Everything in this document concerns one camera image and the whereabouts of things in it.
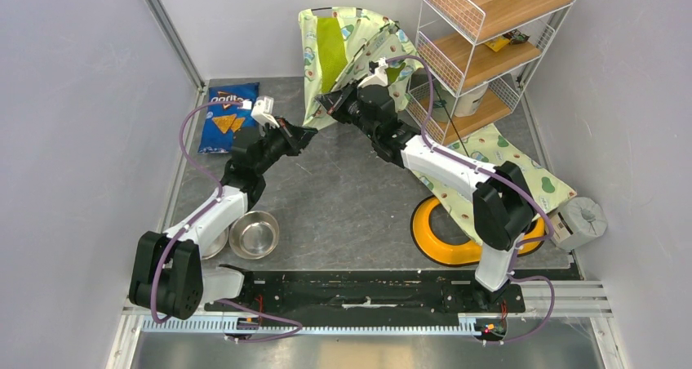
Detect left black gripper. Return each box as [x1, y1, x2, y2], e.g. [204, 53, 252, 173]
[253, 116, 317, 176]

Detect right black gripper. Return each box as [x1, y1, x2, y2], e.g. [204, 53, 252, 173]
[321, 75, 380, 138]

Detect green avocado pet tent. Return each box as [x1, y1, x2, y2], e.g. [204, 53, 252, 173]
[298, 7, 418, 130]

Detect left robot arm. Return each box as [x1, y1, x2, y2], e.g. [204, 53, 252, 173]
[128, 118, 318, 323]

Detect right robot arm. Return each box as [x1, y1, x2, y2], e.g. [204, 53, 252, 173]
[315, 83, 537, 311]

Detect orange pet bowl stand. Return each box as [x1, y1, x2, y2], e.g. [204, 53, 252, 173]
[410, 196, 547, 267]

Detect blue Doritos chip bag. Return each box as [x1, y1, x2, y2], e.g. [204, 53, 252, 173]
[198, 82, 260, 153]

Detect right steel bowl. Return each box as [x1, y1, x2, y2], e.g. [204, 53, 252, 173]
[228, 211, 280, 260]

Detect steel bowl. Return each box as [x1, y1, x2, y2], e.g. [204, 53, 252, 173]
[228, 211, 280, 260]
[201, 229, 228, 260]

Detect green glass jar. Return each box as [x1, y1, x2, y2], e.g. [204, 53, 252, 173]
[431, 84, 455, 123]

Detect white paper roll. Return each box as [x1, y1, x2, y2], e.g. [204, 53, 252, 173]
[453, 83, 488, 117]

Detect left steel bowl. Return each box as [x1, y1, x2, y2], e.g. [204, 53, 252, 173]
[201, 229, 228, 260]

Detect green avocado print mat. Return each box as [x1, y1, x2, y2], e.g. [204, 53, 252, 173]
[414, 124, 577, 244]

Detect yellow snack packet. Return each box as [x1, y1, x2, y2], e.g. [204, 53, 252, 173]
[484, 35, 511, 52]

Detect dark snack packet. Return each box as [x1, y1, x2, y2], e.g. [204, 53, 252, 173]
[503, 29, 530, 45]

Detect grey wrapped roll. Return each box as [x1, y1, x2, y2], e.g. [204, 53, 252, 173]
[551, 197, 608, 251]

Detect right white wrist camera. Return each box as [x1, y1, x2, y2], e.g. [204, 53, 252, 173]
[357, 57, 389, 89]

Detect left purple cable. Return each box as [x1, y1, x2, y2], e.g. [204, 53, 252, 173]
[149, 99, 253, 326]

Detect white wire wooden shelf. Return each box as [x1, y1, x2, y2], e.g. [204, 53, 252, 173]
[409, 0, 577, 144]

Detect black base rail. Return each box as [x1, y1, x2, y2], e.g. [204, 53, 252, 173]
[235, 269, 528, 327]

